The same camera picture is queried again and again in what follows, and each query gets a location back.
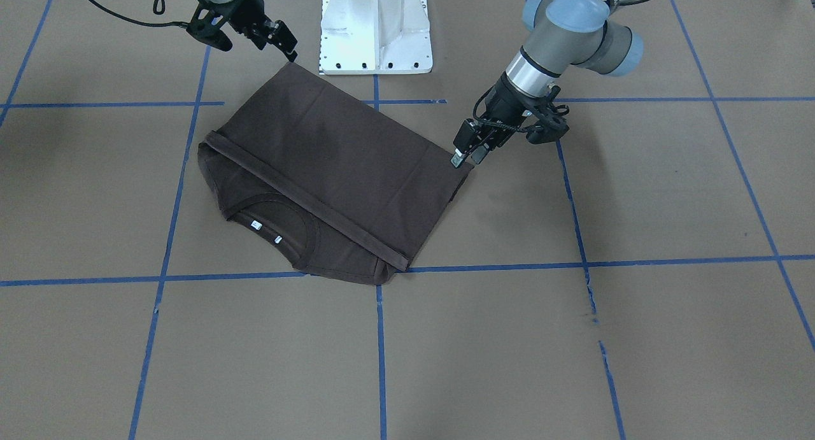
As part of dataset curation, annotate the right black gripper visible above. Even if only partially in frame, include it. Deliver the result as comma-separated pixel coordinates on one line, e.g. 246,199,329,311
226,0,298,62

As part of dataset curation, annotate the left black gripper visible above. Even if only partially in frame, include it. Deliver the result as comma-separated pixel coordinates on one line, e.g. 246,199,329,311
451,87,532,168

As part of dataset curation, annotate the dark brown t-shirt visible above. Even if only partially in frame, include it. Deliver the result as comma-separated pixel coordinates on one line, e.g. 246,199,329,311
197,63,472,285

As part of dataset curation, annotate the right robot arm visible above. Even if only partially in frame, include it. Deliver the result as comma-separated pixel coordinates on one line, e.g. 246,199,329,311
187,0,297,62

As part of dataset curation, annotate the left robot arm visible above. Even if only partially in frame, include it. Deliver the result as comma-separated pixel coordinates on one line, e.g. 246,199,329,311
451,0,649,167

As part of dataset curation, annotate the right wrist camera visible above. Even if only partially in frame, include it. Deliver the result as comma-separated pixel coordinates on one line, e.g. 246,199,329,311
185,4,232,52

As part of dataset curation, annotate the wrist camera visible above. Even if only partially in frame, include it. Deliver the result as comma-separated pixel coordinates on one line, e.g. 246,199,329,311
185,4,232,52
526,103,570,145

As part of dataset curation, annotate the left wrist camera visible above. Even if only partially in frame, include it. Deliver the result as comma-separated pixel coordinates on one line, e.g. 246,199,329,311
526,103,570,145

